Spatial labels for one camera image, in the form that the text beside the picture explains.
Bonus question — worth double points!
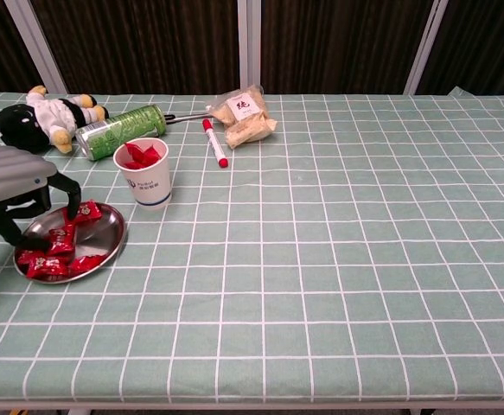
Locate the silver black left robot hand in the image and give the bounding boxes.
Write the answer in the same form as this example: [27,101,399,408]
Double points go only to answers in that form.
[0,144,83,252]

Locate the silver metal plate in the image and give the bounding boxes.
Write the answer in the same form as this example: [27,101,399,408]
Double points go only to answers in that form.
[13,201,128,285]

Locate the white paper cup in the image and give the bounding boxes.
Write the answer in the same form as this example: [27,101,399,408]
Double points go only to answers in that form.
[112,137,174,212]

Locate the black white plush doll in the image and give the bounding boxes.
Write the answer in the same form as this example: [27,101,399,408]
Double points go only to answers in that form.
[0,85,110,155]

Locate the green bottle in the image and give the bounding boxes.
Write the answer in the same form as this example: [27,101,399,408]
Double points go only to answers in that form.
[74,105,168,162]

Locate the black silver pen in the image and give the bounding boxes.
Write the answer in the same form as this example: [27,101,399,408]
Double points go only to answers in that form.
[163,111,212,125]

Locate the red white marker pen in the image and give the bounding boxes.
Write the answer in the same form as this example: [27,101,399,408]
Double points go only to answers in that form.
[201,118,230,169]

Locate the clear bag of beige snacks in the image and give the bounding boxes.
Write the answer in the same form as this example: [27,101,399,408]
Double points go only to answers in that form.
[206,84,278,150]

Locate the green white checked tablecloth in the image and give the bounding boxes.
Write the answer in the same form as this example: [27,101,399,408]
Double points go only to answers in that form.
[0,86,504,403]

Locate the white partition frame post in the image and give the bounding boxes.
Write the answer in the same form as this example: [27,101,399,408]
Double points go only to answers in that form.
[237,0,263,94]
[402,0,450,95]
[3,0,69,95]

